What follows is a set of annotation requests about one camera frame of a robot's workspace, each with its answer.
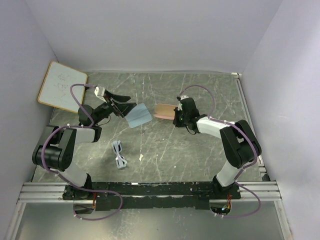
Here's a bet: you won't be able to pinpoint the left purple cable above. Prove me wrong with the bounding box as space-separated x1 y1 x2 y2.
41 83 123 221

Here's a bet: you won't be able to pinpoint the aluminium rail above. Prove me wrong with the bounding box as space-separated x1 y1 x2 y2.
18 181 282 203

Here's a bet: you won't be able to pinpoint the white sunglasses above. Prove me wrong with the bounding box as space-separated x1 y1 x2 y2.
111 140 128 169

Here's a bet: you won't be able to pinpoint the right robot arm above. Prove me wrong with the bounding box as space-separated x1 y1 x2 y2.
173 96 262 199

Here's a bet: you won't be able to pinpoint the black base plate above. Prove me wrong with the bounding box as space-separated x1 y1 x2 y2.
62 181 241 211

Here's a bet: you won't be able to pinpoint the purple cable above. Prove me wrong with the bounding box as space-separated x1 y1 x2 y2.
41 83 123 221
179 85 263 219

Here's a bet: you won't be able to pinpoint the small whiteboard with orange frame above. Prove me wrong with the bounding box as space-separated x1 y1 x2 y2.
37 61 88 113

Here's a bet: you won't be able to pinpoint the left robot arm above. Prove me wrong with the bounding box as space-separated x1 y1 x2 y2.
31 90 137 200

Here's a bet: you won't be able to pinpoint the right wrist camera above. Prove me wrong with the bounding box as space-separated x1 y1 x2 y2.
177 95 189 101

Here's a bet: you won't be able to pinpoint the pink glasses case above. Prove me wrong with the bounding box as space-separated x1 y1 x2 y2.
153 103 176 121

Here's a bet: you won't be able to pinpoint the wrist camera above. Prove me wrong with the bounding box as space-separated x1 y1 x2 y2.
177 95 189 101
94 86 105 101

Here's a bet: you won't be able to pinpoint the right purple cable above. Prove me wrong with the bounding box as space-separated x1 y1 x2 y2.
179 85 263 219

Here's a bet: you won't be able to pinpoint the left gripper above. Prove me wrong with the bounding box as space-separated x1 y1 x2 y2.
93 90 138 125

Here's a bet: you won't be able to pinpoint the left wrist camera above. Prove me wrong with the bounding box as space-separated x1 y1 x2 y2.
94 86 105 101

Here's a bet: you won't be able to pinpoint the light blue cleaning cloth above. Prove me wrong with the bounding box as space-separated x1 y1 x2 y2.
125 103 153 128

